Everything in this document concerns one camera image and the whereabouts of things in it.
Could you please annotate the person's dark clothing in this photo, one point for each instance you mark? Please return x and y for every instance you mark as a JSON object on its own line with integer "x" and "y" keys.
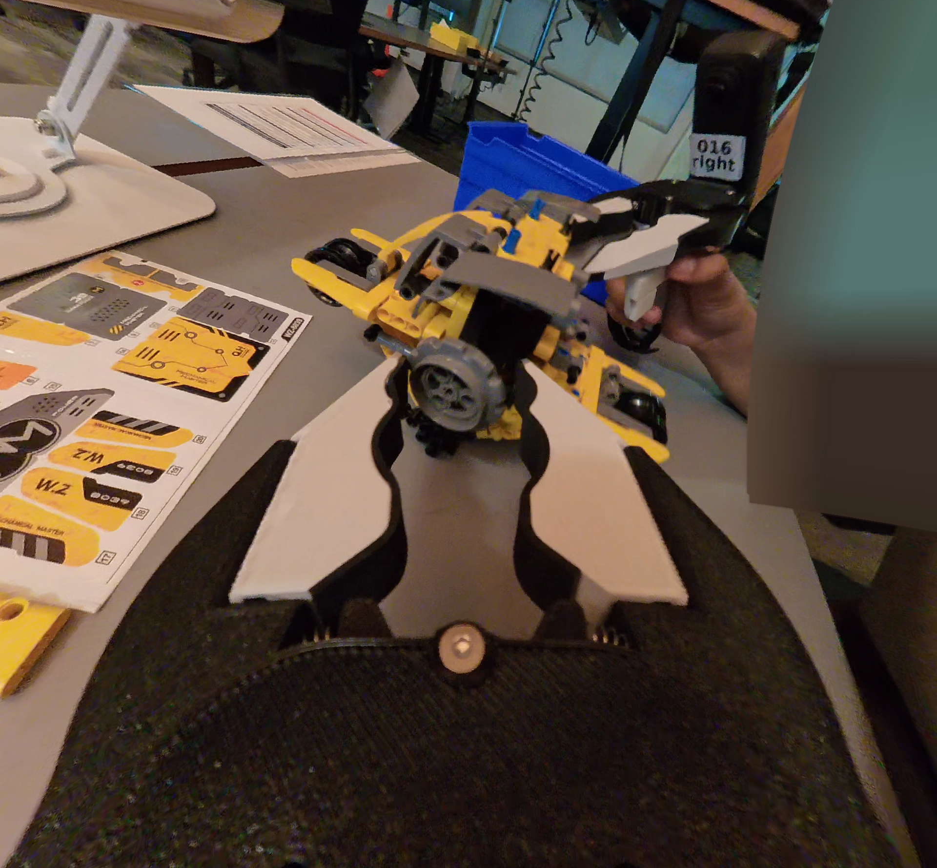
{"x": 900, "y": 626}

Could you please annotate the white desk lamp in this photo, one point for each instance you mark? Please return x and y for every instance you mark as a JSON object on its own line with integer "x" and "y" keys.
{"x": 88, "y": 201}

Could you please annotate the yellow building-brick toy vehicle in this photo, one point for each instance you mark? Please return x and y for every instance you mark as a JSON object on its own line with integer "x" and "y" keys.
{"x": 439, "y": 304}

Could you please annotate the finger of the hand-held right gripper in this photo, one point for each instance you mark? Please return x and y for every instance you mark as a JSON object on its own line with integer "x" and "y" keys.
{"x": 613, "y": 209}
{"x": 644, "y": 245}

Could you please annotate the blue plastic bin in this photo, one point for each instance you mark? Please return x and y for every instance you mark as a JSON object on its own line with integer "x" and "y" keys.
{"x": 512, "y": 158}

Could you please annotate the yellow brick beam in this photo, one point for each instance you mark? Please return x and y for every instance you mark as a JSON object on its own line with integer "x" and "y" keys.
{"x": 29, "y": 645}

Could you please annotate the hanging white paper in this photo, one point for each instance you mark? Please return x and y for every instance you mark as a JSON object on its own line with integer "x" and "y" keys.
{"x": 392, "y": 99}

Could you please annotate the yellow grey sticker sheet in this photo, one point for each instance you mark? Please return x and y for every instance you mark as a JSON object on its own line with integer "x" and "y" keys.
{"x": 146, "y": 399}

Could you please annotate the white printed paper sheet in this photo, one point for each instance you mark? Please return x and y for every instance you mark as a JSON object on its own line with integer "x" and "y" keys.
{"x": 278, "y": 125}

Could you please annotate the person's right hand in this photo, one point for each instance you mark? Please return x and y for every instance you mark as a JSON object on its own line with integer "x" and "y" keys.
{"x": 710, "y": 311}

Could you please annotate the background table with black legs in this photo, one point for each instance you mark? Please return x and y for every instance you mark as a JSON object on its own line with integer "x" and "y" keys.
{"x": 439, "y": 55}

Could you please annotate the small yellow box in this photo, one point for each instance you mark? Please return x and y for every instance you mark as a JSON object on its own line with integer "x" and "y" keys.
{"x": 450, "y": 37}

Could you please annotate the person's right forearm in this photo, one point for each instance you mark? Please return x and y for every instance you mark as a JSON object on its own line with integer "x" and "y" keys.
{"x": 732, "y": 388}

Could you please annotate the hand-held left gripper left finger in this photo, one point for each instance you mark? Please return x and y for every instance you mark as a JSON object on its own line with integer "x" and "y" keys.
{"x": 293, "y": 516}

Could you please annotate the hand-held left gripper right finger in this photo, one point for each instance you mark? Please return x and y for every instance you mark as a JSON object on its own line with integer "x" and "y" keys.
{"x": 607, "y": 516}

